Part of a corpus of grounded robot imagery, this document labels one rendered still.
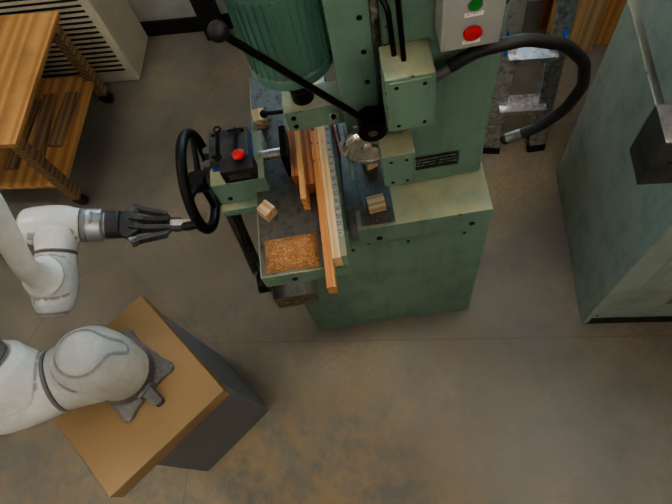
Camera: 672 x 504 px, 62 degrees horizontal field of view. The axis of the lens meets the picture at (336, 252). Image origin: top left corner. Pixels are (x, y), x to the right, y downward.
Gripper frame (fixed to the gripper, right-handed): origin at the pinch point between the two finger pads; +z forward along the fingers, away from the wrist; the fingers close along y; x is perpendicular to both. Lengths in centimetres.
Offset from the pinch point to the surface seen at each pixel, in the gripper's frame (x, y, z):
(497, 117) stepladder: 14, 54, 118
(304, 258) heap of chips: -28.4, -24.2, 27.2
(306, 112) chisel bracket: -44, 5, 28
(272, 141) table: -24.8, 10.6, 22.9
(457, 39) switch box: -81, -9, 46
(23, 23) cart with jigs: 47, 119, -64
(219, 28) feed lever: -77, -6, 7
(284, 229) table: -25.2, -15.0, 23.8
